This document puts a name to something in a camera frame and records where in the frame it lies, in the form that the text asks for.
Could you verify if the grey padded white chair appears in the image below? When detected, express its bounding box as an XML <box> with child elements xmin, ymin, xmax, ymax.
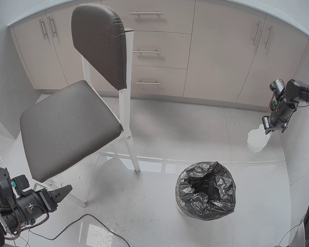
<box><xmin>20</xmin><ymin>4</ymin><xmax>141</xmax><ymax>208</ymax></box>

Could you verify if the beige floor cabinet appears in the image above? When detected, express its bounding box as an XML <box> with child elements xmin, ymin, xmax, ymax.
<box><xmin>7</xmin><ymin>0</ymin><xmax>309</xmax><ymax>111</ymax></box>

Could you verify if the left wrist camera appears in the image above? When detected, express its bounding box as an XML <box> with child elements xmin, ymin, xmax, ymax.
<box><xmin>11</xmin><ymin>174</ymin><xmax>29</xmax><ymax>191</ymax></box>

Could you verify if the black cable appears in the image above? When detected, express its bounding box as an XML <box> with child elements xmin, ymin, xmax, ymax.
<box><xmin>5</xmin><ymin>213</ymin><xmax>131</xmax><ymax>247</ymax></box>

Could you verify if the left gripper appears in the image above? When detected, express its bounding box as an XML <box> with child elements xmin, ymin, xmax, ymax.
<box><xmin>14</xmin><ymin>189</ymin><xmax>59</xmax><ymax>226</ymax></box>

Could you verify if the black plastic bag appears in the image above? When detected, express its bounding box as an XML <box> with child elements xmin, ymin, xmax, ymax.
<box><xmin>175</xmin><ymin>161</ymin><xmax>237</xmax><ymax>221</ymax></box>

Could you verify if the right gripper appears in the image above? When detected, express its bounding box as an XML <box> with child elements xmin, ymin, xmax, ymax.
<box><xmin>262</xmin><ymin>96</ymin><xmax>297</xmax><ymax>136</ymax></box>

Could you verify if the white paper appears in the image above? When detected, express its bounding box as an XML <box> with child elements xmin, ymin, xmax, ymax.
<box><xmin>247</xmin><ymin>124</ymin><xmax>270</xmax><ymax>153</ymax></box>

